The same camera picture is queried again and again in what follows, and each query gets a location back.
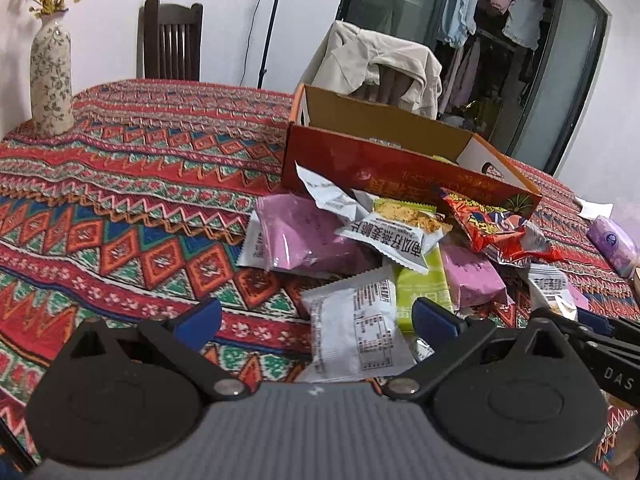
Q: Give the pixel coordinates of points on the beige jacket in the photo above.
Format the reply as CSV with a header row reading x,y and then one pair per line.
x,y
360,55

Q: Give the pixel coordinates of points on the light blue hanging shirt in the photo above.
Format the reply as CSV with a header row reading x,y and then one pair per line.
x,y
460,5

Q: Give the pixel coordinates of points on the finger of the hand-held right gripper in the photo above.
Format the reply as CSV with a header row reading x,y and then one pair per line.
x,y
600,342
596,321

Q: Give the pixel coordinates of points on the dark framed sliding glass door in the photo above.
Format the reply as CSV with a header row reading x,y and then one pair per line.
x,y
390,5

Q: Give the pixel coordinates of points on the white snack packet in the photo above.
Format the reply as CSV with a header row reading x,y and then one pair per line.
x,y
325,192
252,245

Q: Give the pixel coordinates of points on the dark wooden chair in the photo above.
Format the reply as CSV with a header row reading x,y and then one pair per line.
x,y
170,40

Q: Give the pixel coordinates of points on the white hanging blouse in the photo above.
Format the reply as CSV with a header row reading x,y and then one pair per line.
x,y
525,15

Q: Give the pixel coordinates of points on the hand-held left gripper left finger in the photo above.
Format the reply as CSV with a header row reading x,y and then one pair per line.
x,y
200,319

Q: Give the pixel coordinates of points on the small pink snack packet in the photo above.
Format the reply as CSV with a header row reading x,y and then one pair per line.
x,y
472,275

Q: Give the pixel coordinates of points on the large pink snack packet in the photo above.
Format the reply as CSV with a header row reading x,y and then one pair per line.
x,y
300,235

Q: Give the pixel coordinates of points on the small white labelled packet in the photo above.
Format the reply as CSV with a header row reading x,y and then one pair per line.
x,y
547,282

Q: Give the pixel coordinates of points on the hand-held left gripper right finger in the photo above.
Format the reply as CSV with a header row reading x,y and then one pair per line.
x,y
434,317

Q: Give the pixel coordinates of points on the red orange cardboard box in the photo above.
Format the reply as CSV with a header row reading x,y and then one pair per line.
x,y
380,160

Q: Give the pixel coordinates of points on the flat white snack packet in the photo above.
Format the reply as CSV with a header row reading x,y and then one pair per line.
x,y
252,245

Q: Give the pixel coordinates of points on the white packet with table print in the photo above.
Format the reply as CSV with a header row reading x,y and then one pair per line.
x,y
355,325

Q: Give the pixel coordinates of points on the lime green snack packet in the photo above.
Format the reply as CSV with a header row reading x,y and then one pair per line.
x,y
427,285

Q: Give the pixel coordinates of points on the floral ceramic vase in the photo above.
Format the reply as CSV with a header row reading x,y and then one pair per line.
x,y
50,80

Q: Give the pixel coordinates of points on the jacket-draped wooden chair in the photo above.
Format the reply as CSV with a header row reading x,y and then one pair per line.
x,y
387,87

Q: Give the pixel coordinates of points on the purple tissue pack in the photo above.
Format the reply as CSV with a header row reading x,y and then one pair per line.
x,y
612,242

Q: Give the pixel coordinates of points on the red snack bag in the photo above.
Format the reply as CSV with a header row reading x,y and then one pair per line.
x,y
492,222

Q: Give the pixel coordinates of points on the black light stand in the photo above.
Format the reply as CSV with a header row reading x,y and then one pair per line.
x,y
272,25

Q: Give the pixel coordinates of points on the white paper napkin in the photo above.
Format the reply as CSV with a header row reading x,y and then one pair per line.
x,y
595,207

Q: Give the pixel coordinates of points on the long pink hanging garment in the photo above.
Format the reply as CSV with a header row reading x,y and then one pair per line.
x,y
462,75

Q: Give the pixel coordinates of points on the white yellow-green crisp packet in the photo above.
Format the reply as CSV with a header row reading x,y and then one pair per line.
x,y
395,242

